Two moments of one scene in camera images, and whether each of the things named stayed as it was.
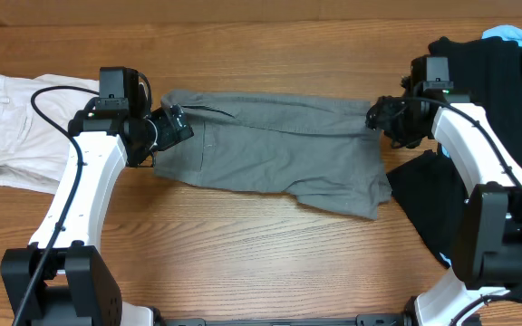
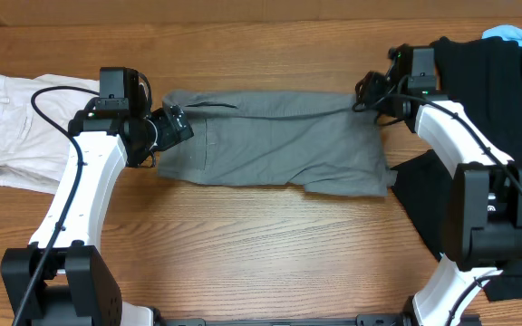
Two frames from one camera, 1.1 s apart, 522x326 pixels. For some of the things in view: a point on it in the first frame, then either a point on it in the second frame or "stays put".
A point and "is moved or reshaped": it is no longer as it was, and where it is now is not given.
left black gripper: x=169 y=134 stays put
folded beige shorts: x=13 y=143 stays put
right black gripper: x=381 y=121 → x=366 y=100
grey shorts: x=323 y=149 is moved or reshaped
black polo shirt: x=511 y=82 stays put
